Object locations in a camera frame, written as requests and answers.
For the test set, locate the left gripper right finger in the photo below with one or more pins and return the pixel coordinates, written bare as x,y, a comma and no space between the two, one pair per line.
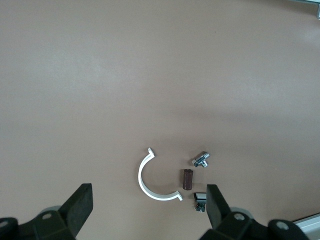
215,205

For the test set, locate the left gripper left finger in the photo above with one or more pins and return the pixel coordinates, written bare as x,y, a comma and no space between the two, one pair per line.
80,200

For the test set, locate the silver metal T-bolt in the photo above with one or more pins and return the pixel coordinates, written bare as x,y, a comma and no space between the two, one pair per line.
200,160

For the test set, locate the brown table cover sheet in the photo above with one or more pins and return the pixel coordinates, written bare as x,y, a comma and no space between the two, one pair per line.
100,75

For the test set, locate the black switch white face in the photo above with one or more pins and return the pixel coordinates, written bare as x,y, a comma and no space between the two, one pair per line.
200,196

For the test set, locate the grey metal bracket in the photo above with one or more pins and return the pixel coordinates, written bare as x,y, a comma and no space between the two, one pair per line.
318,12

